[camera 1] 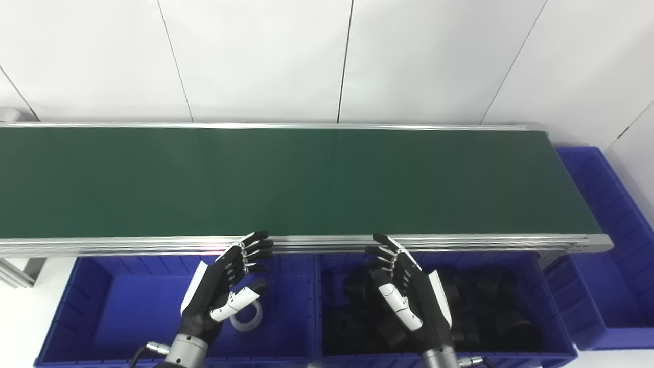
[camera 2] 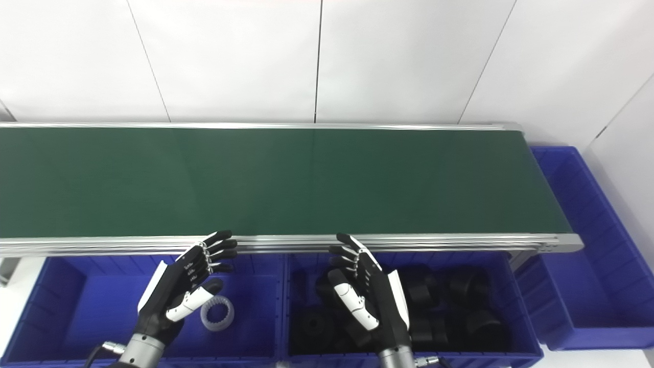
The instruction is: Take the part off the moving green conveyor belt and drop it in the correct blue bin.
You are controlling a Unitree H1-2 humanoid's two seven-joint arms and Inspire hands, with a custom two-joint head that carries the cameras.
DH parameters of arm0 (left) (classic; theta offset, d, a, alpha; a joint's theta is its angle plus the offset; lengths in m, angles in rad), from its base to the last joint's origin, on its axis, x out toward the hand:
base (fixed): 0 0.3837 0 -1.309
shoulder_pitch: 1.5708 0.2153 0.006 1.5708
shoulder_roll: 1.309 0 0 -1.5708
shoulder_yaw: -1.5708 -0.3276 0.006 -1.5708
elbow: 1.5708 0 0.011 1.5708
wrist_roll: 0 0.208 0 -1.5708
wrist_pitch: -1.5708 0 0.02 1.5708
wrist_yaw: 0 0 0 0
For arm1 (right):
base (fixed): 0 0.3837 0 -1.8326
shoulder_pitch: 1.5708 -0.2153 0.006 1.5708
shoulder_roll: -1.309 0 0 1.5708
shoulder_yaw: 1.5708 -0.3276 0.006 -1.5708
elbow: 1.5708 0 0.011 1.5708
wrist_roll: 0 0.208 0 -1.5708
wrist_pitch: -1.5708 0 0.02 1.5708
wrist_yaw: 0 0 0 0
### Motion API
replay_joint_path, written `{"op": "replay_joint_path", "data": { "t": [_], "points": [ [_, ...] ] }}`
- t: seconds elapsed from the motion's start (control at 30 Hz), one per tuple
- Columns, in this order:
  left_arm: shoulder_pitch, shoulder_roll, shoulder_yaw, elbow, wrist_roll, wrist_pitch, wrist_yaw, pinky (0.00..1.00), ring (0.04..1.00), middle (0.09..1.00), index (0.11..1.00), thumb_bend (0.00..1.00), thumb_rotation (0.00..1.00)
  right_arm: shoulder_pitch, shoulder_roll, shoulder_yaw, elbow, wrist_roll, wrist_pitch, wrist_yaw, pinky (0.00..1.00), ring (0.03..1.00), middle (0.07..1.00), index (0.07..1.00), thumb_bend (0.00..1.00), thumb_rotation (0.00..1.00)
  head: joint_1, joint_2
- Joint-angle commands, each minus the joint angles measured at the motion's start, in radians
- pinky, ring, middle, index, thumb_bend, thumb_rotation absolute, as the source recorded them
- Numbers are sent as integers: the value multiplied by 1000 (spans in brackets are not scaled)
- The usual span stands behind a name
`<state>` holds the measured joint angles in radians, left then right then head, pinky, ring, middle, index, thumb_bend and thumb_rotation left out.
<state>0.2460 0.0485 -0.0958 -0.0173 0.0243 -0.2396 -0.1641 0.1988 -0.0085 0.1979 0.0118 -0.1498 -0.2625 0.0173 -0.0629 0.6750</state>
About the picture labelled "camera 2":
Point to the blue bin with white rings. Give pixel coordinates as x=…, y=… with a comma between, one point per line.
x=102, y=306

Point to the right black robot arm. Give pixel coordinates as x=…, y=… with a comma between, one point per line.
x=396, y=359

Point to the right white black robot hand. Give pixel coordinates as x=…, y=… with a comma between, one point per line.
x=380, y=301

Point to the green conveyor belt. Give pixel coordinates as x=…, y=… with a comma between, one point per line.
x=306, y=184
x=306, y=244

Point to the aluminium conveyor leg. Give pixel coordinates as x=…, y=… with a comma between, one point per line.
x=521, y=259
x=7, y=271

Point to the empty blue bin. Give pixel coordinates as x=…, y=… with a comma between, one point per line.
x=587, y=286

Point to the blue bin with black parts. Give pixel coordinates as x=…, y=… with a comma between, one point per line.
x=517, y=317

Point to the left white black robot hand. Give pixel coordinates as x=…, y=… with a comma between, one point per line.
x=173, y=291

